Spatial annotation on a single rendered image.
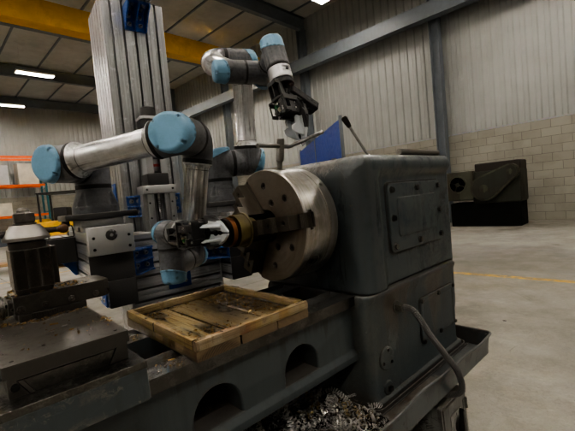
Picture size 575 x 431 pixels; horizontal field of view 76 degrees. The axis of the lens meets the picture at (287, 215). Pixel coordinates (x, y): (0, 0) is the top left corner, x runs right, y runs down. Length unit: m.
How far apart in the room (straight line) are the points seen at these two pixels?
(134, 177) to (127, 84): 0.38
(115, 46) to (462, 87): 10.52
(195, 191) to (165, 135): 0.22
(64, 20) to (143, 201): 10.72
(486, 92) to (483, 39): 1.36
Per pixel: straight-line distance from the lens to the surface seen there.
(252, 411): 0.90
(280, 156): 1.04
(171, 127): 1.10
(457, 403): 1.50
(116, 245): 1.30
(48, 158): 1.33
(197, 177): 1.23
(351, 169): 1.02
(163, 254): 1.15
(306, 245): 0.94
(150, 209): 1.57
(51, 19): 12.05
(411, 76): 12.34
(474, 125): 11.38
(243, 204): 1.02
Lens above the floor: 1.16
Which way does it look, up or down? 3 degrees down
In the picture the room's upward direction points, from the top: 5 degrees counter-clockwise
